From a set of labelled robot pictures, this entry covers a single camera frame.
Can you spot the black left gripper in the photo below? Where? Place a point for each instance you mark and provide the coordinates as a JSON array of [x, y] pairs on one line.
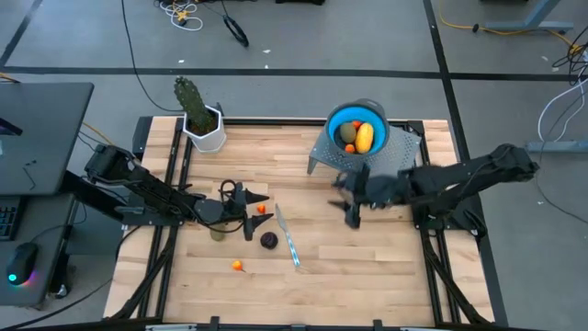
[[239, 211]]

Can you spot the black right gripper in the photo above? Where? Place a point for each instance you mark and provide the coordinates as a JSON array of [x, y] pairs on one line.
[[360, 197]]

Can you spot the small orange pepper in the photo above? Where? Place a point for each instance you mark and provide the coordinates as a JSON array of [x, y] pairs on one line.
[[237, 265], [356, 124], [350, 148], [261, 209]]

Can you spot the dark purple plum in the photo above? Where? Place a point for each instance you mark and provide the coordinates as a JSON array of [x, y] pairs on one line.
[[268, 240]]

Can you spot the brown kiwi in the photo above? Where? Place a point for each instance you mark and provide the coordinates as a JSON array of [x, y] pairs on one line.
[[218, 234], [347, 132]]

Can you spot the yellow mango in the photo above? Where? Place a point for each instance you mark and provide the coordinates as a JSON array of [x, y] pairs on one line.
[[364, 138]]

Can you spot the blue grey collapsible colander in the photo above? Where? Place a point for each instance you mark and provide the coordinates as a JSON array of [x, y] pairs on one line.
[[333, 124]]

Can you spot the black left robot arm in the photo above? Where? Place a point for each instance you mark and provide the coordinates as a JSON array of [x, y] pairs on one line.
[[151, 190]]

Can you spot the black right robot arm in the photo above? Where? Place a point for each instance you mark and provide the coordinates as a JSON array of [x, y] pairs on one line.
[[473, 174]]

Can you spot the grey perforated metal stand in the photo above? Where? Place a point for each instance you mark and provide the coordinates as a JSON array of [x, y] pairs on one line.
[[399, 147]]

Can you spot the white hexagonal plant pot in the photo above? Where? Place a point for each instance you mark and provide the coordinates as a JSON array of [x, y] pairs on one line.
[[209, 140]]

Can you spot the green cactus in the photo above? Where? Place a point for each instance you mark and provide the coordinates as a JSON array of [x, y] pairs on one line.
[[190, 103]]

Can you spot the dark grey low desk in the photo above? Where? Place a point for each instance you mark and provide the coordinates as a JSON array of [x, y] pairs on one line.
[[50, 230]]

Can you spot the grey desk foot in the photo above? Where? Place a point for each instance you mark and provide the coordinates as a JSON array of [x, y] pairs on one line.
[[558, 146]]

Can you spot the black desk top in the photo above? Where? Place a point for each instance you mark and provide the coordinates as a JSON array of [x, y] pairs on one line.
[[46, 138]]

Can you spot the black computer mouse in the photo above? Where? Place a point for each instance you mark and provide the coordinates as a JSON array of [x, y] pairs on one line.
[[23, 262]]

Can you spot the black keyboard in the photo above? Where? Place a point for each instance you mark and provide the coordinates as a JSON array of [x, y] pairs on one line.
[[8, 223]]

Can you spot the grey desk leg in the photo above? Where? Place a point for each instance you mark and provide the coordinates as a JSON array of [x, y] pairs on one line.
[[537, 16]]

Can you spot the black aluminium table frame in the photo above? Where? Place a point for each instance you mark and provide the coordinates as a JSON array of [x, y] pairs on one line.
[[275, 122]]

